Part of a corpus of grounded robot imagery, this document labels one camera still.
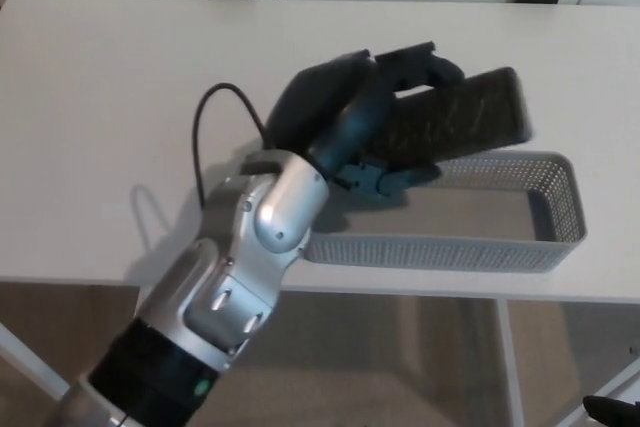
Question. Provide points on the grey perforated plastic basket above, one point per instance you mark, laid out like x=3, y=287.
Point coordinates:
x=450, y=252

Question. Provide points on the dark grey felt eraser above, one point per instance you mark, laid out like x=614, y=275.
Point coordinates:
x=460, y=117

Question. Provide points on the white desk with metal frame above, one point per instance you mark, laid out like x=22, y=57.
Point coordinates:
x=125, y=72

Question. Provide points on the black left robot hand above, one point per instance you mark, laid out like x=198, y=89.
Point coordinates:
x=320, y=102

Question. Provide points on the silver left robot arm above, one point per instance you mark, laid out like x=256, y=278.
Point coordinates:
x=225, y=257

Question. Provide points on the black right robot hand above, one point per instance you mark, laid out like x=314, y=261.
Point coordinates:
x=612, y=412

